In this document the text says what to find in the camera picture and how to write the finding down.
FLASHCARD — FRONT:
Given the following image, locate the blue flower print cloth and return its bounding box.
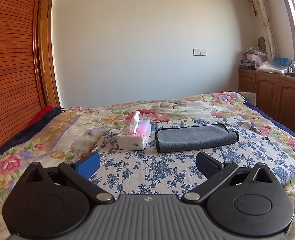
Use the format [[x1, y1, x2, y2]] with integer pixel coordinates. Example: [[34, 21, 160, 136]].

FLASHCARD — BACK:
[[87, 117, 295, 200]]

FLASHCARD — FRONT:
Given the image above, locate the floral blanket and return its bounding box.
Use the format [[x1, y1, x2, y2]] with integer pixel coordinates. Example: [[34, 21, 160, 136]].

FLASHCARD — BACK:
[[0, 91, 295, 240]]

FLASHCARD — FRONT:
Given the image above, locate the dark book stack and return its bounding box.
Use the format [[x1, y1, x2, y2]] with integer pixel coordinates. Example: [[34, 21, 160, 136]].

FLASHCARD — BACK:
[[240, 60, 256, 70]]

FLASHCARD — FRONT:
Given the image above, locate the patterned curtain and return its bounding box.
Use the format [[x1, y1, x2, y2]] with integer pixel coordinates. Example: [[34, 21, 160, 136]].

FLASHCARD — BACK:
[[243, 0, 279, 60]]

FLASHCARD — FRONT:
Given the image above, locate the white cardboard box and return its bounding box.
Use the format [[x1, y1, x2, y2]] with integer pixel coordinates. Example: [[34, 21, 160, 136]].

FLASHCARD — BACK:
[[238, 91, 257, 107]]

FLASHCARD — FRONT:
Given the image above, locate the white tissue box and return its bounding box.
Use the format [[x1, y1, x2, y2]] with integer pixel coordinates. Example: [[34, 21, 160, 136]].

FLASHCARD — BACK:
[[117, 110, 152, 151]]

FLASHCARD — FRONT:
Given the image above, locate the dark blanket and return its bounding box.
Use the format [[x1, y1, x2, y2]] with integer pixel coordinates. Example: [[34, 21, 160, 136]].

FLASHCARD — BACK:
[[0, 107, 64, 167]]

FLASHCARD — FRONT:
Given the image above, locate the red cloth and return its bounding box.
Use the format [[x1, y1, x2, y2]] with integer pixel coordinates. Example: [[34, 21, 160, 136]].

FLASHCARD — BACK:
[[29, 106, 55, 127]]

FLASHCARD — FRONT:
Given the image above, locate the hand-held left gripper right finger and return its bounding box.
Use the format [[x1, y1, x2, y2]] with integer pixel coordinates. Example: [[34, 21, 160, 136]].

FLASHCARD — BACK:
[[182, 151, 278, 204]]

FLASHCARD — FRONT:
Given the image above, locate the clear plastic bag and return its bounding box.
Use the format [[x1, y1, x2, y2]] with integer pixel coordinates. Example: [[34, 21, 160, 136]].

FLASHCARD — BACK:
[[256, 62, 289, 74]]

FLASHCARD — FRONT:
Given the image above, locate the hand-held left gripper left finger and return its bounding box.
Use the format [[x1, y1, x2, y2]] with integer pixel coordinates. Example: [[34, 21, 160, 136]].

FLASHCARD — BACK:
[[21, 151, 114, 203]]

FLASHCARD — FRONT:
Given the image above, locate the wooden slatted wardrobe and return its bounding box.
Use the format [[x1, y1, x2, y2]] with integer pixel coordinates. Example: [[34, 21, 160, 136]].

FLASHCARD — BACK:
[[0, 0, 46, 163]]

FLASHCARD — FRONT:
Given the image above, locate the wooden door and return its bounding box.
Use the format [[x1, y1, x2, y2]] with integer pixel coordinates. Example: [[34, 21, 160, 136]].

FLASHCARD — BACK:
[[37, 0, 61, 108]]

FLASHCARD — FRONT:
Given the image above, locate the pink box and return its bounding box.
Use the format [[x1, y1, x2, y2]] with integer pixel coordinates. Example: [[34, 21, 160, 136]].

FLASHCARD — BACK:
[[247, 54, 267, 64]]

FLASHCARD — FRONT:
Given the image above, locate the dark blue bed sheet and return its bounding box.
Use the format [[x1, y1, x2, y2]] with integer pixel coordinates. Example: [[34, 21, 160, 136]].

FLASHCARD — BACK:
[[245, 97, 295, 144]]

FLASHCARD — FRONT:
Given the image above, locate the wooden cabinet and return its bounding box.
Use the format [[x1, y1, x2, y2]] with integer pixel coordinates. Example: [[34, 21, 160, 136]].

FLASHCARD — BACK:
[[238, 69, 295, 140]]

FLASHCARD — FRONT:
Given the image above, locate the blue box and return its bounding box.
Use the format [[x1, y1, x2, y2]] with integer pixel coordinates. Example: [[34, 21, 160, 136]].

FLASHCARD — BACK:
[[273, 56, 290, 68]]

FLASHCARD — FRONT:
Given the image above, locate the purple and grey towel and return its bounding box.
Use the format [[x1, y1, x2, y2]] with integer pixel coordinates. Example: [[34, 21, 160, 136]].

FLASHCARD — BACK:
[[155, 123, 239, 153]]

